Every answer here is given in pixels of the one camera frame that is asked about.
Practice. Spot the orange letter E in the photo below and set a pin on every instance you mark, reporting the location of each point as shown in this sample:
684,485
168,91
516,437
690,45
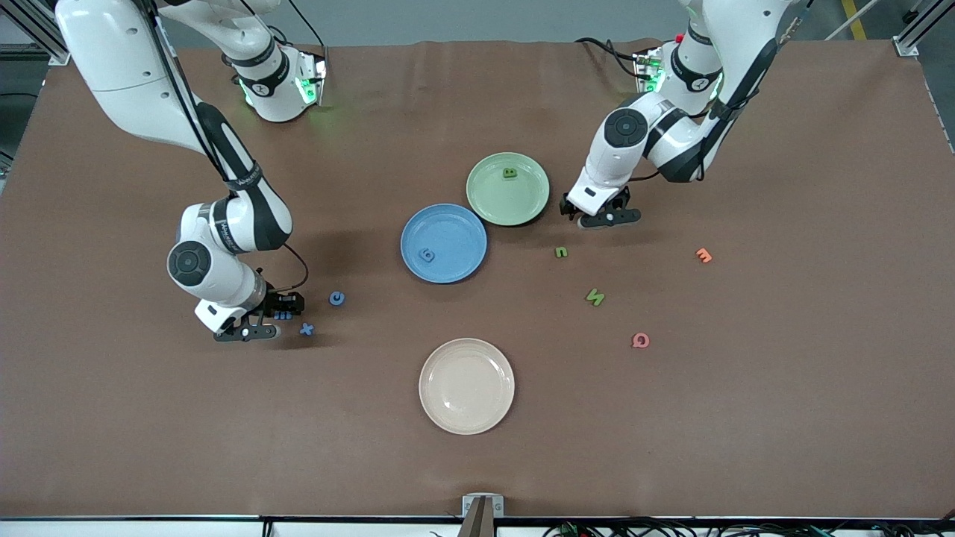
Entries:
703,256

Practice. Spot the brown table cover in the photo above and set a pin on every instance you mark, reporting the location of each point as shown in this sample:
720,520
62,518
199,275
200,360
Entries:
224,447

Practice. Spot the grey metal mount bracket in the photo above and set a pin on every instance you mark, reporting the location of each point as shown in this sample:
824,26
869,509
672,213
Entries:
470,506

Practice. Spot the green letter N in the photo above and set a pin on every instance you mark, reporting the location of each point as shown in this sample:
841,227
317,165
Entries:
595,297

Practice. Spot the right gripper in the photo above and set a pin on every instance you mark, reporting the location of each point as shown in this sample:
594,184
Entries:
281,302

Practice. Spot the blue letter C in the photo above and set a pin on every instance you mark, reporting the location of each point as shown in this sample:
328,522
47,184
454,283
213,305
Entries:
332,299

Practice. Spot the cream plate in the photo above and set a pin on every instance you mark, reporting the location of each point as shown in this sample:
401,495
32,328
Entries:
466,388

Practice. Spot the green plate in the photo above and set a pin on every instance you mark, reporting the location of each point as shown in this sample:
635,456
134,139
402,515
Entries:
515,201

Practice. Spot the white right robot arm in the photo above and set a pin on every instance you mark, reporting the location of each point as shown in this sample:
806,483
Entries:
119,82

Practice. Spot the blue plate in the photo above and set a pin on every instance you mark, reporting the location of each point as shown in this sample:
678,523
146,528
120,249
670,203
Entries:
455,231

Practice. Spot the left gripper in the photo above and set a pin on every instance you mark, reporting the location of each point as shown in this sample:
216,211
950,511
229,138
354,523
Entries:
618,198

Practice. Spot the pink letter Q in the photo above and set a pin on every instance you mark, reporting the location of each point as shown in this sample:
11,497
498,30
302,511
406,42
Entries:
634,341

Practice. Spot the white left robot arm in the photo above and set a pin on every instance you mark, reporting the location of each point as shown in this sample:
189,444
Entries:
694,74

